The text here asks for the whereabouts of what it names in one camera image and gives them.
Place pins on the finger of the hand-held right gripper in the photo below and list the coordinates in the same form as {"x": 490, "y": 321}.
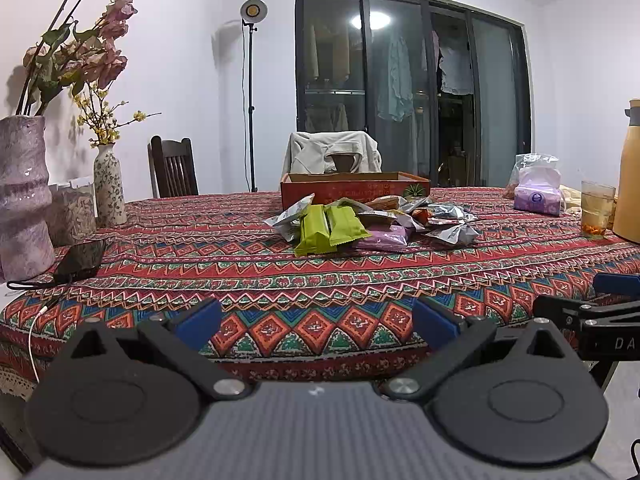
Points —
{"x": 617, "y": 284}
{"x": 562, "y": 312}

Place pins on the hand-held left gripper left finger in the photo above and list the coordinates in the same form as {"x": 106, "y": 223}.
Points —
{"x": 200, "y": 322}

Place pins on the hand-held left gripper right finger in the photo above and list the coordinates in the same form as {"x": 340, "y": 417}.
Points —
{"x": 435, "y": 322}

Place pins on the purple snack packet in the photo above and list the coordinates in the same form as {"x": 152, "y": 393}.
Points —
{"x": 385, "y": 237}

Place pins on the green snack packet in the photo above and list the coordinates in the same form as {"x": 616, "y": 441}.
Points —
{"x": 345, "y": 225}
{"x": 312, "y": 232}

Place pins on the orange cardboard box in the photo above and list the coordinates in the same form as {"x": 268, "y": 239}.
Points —
{"x": 350, "y": 192}

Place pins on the glass cup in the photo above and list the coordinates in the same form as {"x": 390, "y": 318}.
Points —
{"x": 596, "y": 210}

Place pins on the pile of silver packets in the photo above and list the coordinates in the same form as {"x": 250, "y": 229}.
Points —
{"x": 450, "y": 234}

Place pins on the yellow thermos jug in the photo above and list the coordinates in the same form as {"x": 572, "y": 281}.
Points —
{"x": 629, "y": 180}

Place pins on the purple tissue pack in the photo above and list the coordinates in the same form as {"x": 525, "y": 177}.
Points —
{"x": 537, "y": 197}

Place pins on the black phone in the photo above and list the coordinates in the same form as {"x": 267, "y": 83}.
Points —
{"x": 82, "y": 260}

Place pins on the clear plastic bag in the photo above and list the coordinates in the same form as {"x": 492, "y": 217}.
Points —
{"x": 530, "y": 160}

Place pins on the dark wooden chair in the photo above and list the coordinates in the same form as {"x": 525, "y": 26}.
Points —
{"x": 172, "y": 170}
{"x": 342, "y": 162}

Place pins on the small floral vase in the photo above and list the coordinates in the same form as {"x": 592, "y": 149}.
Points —
{"x": 110, "y": 190}

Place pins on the beige jacket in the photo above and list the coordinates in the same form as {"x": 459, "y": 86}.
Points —
{"x": 310, "y": 152}

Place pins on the sliding glass door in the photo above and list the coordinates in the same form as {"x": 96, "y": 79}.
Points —
{"x": 495, "y": 110}

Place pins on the large purple ceramic vase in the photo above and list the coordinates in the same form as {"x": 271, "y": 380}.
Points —
{"x": 22, "y": 200}

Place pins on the yellow flower branches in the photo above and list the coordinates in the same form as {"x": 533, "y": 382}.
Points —
{"x": 100, "y": 127}

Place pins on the floor lamp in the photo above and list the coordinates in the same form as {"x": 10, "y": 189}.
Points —
{"x": 249, "y": 85}

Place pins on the light green hanging garment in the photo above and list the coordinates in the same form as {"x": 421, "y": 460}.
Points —
{"x": 395, "y": 80}

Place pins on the white hanging garment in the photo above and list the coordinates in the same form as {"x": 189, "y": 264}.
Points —
{"x": 456, "y": 70}

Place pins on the pink dried flowers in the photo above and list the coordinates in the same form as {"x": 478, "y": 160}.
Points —
{"x": 107, "y": 65}

